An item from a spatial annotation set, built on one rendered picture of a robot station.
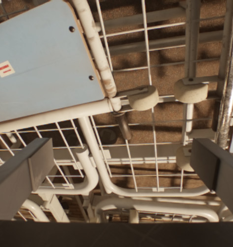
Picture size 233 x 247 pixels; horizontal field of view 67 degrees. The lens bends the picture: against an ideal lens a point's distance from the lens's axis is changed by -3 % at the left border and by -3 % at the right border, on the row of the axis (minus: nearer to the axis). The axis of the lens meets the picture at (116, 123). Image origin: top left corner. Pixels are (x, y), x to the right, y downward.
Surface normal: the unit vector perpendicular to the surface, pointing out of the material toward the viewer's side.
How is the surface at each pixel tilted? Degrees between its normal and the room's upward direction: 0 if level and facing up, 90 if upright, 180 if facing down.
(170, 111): 0
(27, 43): 1
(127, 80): 0
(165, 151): 90
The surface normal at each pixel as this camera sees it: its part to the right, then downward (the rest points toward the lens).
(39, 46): -0.14, 0.60
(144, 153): -0.18, -0.78
